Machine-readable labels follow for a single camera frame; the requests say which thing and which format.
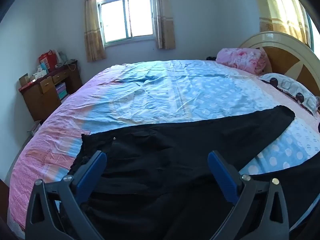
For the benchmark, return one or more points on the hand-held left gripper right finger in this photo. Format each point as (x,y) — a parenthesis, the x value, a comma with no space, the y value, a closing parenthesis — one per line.
(222,174)

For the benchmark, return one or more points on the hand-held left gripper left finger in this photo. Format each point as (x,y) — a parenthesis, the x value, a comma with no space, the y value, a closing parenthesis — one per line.
(93,173)

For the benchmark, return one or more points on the black pants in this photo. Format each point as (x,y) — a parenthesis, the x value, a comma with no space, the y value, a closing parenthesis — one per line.
(172,150)

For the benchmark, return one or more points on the stack of coloured boxes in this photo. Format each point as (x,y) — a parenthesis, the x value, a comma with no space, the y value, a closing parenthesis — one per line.
(61,92)

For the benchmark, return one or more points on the brown wooden desk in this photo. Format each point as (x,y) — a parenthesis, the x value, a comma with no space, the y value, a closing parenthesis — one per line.
(42,100)

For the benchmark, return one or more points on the blue pink dotted bed sheet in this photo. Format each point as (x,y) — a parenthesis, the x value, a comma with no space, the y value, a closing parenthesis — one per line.
(175,90)

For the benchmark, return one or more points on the grey patterned pillow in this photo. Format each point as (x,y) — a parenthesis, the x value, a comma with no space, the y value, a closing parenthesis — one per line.
(290,88)

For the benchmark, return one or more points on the white tissue box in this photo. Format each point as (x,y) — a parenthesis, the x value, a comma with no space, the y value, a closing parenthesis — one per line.
(40,74)

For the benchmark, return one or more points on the open cardboard box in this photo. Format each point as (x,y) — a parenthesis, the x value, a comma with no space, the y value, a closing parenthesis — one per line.
(24,80)

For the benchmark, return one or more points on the pink floral folded blanket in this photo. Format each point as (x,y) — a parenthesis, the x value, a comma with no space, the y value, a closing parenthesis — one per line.
(240,58)

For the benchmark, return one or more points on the red gift bag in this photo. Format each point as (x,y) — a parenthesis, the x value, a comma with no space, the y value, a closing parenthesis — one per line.
(48,60)

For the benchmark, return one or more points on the wooden bed headboard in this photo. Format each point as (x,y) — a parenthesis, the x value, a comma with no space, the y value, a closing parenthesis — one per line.
(282,55)

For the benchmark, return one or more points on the beige checked curtain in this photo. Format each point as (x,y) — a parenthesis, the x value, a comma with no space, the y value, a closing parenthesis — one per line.
(165,20)
(93,30)

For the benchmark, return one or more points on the window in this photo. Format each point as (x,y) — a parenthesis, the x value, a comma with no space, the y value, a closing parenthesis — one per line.
(126,15)

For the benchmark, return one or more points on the large yellow curtain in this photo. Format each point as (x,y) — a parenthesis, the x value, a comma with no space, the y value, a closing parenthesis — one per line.
(280,7)

